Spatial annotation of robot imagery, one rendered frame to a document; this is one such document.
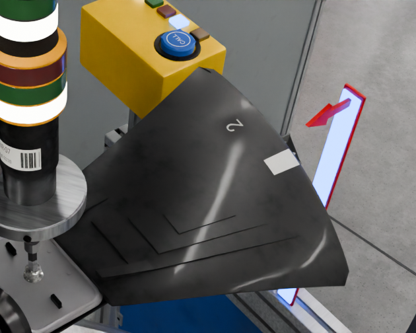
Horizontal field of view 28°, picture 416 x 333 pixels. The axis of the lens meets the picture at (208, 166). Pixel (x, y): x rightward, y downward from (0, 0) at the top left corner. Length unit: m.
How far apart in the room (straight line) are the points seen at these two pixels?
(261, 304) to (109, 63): 0.35
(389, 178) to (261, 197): 1.80
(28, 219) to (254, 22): 1.48
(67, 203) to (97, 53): 0.53
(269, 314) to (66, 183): 0.56
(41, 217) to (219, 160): 0.22
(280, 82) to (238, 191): 1.53
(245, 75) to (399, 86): 0.87
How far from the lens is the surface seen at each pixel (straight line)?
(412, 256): 2.29
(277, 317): 1.03
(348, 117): 0.79
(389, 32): 3.04
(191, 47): 0.97
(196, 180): 0.67
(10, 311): 0.52
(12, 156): 0.48
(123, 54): 0.98
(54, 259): 0.61
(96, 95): 1.70
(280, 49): 2.10
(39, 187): 0.51
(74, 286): 0.59
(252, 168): 0.70
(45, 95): 0.45
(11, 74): 0.44
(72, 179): 0.53
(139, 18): 1.02
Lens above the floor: 1.67
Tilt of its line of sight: 45 degrees down
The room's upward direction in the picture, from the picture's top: 11 degrees clockwise
